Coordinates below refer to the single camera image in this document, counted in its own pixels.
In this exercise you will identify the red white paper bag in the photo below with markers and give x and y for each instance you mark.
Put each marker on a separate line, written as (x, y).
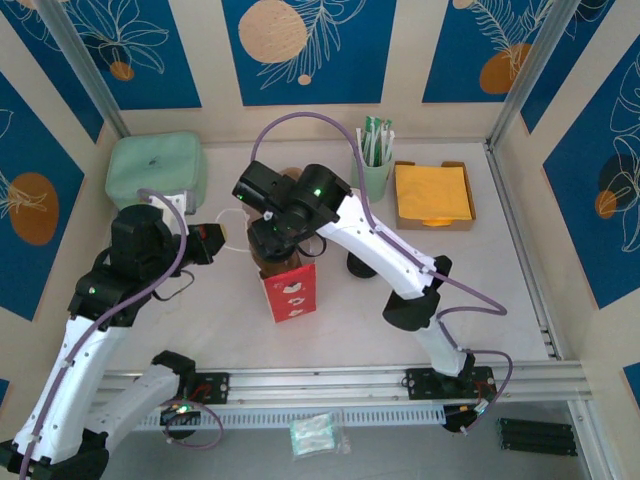
(292, 297)

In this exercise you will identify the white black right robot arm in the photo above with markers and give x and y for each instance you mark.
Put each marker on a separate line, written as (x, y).
(380, 250)

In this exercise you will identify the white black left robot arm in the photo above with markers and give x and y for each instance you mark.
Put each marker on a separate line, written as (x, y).
(80, 375)

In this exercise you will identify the mint green straw holder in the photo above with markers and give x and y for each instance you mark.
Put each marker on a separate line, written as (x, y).
(381, 180)

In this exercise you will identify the white wrapped straw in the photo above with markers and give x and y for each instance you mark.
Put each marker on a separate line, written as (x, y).
(359, 137)
(392, 142)

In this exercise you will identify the mint green storage case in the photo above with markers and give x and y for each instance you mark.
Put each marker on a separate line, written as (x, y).
(150, 160)

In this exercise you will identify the green wrapped stir stick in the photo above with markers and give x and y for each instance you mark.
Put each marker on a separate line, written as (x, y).
(385, 132)
(370, 135)

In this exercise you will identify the black cup lid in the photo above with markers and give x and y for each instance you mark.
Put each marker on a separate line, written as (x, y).
(361, 266)

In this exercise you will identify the brown cardboard napkin tray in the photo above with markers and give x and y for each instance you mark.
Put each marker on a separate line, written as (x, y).
(407, 224)

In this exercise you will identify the yellow napkin stack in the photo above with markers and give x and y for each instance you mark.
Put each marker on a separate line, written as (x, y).
(432, 192)

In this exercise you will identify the black controller board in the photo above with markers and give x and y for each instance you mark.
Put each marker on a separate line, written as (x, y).
(470, 415)
(180, 412)

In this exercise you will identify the clear bag of green packets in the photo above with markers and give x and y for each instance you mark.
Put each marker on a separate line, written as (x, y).
(312, 435)

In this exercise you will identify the black slotted rack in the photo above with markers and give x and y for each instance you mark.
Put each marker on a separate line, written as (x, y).
(537, 437)

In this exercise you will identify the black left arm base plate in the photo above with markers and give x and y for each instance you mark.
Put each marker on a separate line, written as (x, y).
(215, 387)

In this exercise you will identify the long aluminium mounting rail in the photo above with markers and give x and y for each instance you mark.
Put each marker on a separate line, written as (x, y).
(325, 382)

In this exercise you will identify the aluminium frame post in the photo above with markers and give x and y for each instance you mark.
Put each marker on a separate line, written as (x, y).
(82, 60)
(537, 60)

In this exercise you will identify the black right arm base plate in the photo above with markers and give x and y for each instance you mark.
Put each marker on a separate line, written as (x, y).
(420, 385)

